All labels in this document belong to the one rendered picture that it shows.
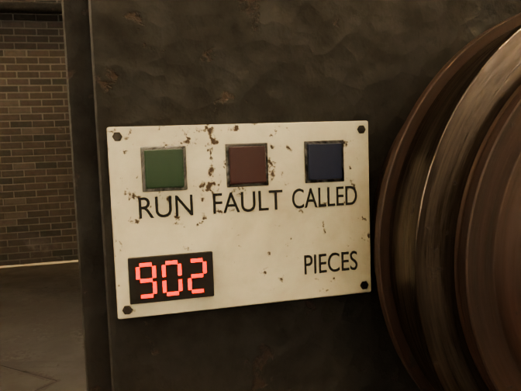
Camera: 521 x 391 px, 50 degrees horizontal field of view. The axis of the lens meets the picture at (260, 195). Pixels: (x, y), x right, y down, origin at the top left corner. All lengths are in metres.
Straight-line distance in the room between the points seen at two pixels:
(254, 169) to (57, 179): 6.02
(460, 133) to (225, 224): 0.23
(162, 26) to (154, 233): 0.20
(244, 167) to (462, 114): 0.20
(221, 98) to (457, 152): 0.23
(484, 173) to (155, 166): 0.29
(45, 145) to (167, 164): 6.02
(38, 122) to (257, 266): 6.05
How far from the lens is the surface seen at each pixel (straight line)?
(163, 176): 0.53
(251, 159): 0.54
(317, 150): 0.56
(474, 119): 0.49
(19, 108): 6.58
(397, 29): 0.64
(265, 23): 0.58
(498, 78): 0.51
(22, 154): 6.57
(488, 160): 0.48
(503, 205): 0.49
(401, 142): 0.53
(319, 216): 0.57
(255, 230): 0.55
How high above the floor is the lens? 1.22
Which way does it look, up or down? 5 degrees down
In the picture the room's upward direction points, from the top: 2 degrees counter-clockwise
